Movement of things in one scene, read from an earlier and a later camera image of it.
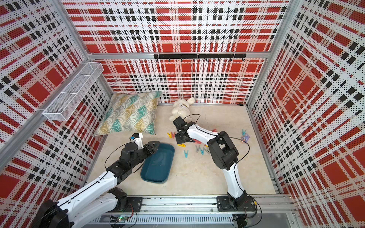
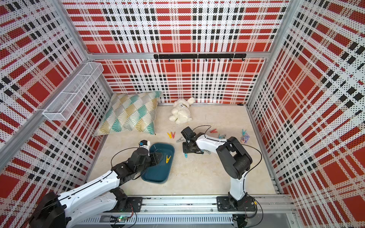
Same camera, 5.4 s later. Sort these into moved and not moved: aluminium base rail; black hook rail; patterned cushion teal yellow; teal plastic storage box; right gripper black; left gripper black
Moved: right gripper black; left gripper black
Not moved: black hook rail; teal plastic storage box; aluminium base rail; patterned cushion teal yellow
